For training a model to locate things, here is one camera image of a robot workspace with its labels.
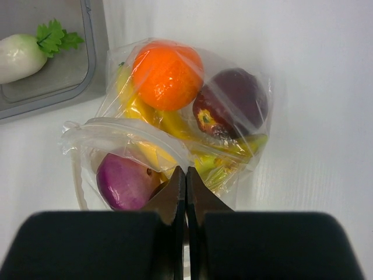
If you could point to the dark red toy plum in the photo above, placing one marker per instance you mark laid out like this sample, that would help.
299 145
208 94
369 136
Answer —
232 104

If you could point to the clear zip top bag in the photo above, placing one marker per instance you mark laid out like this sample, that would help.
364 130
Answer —
110 132

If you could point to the yellow white-dotted toy food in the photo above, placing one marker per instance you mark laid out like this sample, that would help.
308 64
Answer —
215 163

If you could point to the purple white-dotted toy food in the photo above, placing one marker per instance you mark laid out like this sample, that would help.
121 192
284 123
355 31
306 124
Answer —
125 184

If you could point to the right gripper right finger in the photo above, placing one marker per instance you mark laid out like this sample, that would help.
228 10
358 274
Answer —
225 244

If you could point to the clear grey plastic bin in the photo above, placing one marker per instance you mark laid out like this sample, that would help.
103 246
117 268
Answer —
75 74

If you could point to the orange toy fruit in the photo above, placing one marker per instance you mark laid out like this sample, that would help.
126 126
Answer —
167 75

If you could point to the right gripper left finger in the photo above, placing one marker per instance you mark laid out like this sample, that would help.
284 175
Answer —
144 244

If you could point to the white toy food piece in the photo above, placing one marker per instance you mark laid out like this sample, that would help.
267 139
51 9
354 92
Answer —
23 55

